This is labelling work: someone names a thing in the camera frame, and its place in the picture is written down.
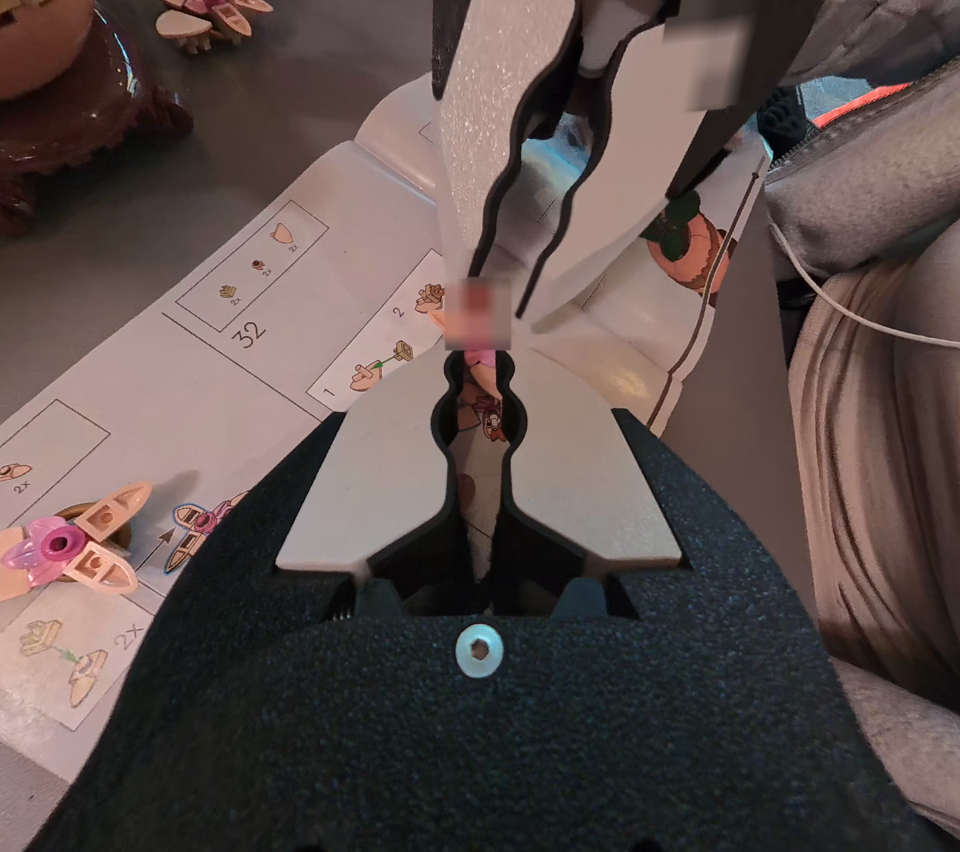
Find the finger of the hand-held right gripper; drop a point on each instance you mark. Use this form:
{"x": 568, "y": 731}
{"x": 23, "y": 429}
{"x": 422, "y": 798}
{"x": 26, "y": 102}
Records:
{"x": 622, "y": 191}
{"x": 495, "y": 79}

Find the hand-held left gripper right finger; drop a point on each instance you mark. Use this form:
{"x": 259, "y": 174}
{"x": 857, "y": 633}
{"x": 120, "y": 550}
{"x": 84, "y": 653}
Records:
{"x": 592, "y": 484}

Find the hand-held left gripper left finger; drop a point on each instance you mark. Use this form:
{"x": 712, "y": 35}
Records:
{"x": 375, "y": 484}

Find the grey desk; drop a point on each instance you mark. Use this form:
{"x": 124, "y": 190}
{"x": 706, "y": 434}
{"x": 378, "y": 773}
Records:
{"x": 315, "y": 64}

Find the building instruction booklet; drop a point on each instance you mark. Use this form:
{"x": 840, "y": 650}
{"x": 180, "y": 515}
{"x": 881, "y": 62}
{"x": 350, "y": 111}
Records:
{"x": 247, "y": 387}

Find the person in beige clothes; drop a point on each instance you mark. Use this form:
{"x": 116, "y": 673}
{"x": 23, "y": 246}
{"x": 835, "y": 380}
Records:
{"x": 885, "y": 454}

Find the brick orchid in pink pot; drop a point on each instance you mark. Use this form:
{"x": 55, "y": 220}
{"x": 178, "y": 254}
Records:
{"x": 45, "y": 26}

